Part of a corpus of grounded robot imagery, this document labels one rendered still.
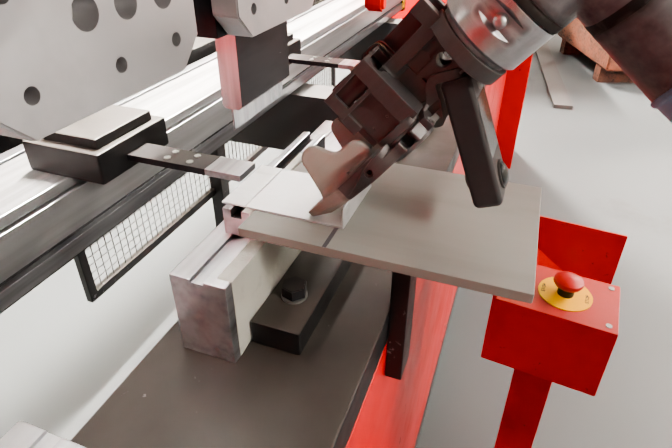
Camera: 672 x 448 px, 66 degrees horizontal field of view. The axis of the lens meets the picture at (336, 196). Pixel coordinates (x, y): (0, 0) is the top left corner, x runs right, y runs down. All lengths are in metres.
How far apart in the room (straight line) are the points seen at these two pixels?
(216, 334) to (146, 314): 1.44
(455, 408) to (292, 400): 1.15
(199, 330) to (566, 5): 0.41
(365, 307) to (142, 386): 0.24
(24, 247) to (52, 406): 1.17
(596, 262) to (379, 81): 0.62
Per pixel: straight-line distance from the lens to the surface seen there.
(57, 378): 1.86
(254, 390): 0.51
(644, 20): 0.39
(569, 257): 0.95
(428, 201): 0.53
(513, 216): 0.53
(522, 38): 0.40
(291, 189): 0.54
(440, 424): 1.59
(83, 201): 0.69
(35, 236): 0.66
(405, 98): 0.42
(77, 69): 0.28
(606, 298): 0.83
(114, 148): 0.64
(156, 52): 0.32
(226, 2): 0.40
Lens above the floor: 1.27
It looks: 31 degrees down
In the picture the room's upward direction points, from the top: straight up
